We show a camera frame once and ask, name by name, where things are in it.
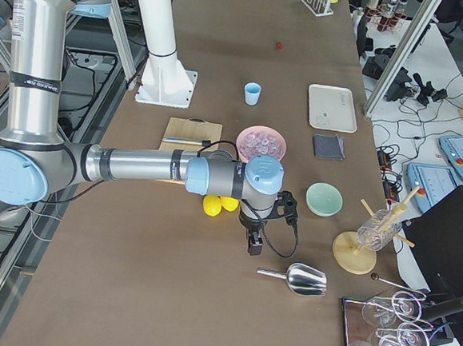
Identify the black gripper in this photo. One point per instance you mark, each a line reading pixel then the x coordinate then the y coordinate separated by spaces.
pixel 251 224

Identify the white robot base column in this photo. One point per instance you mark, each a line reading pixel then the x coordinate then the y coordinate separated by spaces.
pixel 165 81

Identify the metal ice scoop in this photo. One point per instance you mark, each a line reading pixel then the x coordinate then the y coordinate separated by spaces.
pixel 301 279

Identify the wooden cup rack stand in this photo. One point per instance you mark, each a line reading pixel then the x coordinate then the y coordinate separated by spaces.
pixel 353 257

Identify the pink bowl of ice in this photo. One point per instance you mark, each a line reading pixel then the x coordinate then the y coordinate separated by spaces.
pixel 260 140

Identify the light blue plastic cup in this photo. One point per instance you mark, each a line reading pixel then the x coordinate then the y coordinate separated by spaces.
pixel 252 93

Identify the yellow lemon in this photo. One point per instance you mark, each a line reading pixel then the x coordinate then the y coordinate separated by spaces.
pixel 229 203
pixel 212 205

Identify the mint green bowl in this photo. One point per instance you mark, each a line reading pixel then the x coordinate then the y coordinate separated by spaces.
pixel 323 199

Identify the steel muddler black tip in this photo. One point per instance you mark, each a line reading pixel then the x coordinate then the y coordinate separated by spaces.
pixel 186 141

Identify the grey folded cloth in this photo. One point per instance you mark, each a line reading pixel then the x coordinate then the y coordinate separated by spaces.
pixel 328 147

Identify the clear glass on rack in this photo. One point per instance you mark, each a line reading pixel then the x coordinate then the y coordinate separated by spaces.
pixel 376 233

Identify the bamboo cutting board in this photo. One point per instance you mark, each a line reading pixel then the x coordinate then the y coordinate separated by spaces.
pixel 189 128

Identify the cream rabbit tray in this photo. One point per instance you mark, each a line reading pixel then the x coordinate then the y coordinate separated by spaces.
pixel 331 108

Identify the wine glass rack tray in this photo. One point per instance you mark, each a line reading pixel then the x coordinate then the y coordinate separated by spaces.
pixel 386 320

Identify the white test tube rack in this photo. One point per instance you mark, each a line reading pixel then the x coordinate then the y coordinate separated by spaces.
pixel 319 8

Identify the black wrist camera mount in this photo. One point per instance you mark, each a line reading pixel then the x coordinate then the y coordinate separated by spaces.
pixel 285 207

